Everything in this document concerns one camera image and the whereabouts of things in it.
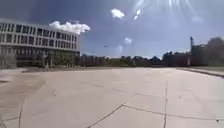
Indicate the row of dark trees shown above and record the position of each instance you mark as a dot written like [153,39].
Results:
[140,61]

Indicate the grey concrete slab pavement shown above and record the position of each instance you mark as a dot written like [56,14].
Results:
[110,93]

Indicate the large white multi-storey building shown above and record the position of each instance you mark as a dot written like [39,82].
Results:
[36,41]

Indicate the tall crane mast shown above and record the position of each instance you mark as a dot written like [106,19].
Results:
[191,50]

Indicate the grey concrete kerb wall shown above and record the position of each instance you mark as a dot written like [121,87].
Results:
[206,72]

